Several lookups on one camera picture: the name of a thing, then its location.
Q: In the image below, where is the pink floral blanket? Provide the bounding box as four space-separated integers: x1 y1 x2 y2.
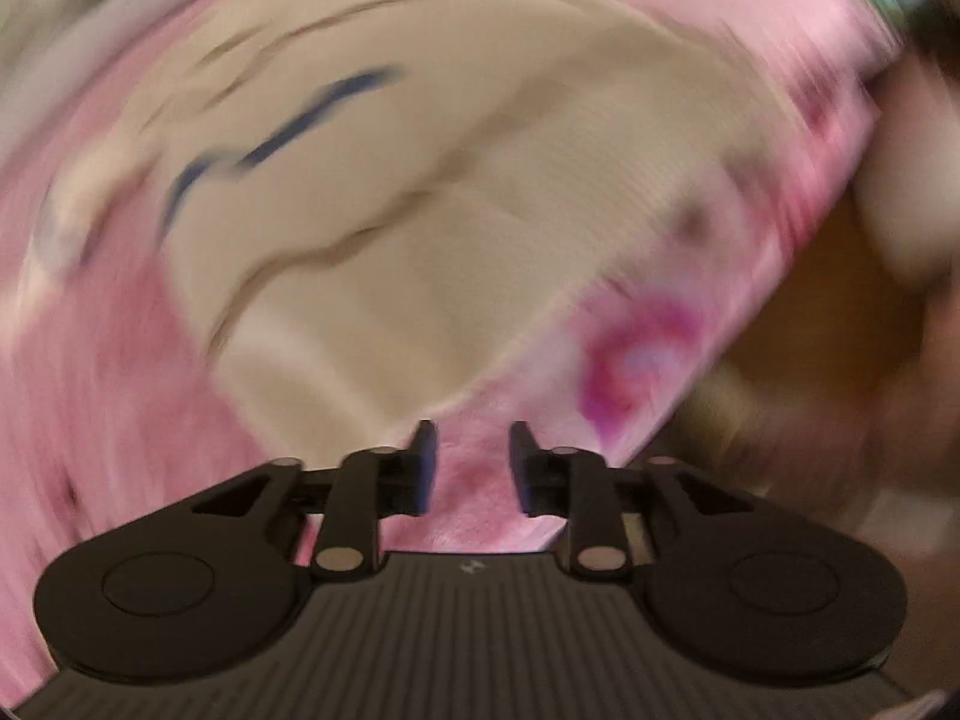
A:
0 0 912 713

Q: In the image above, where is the cream knit garment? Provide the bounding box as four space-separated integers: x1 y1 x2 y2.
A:
45 0 815 455

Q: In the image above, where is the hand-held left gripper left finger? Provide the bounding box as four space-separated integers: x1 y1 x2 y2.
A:
191 420 437 582

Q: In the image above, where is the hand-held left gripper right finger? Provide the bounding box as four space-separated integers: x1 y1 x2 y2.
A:
510 420 758 584

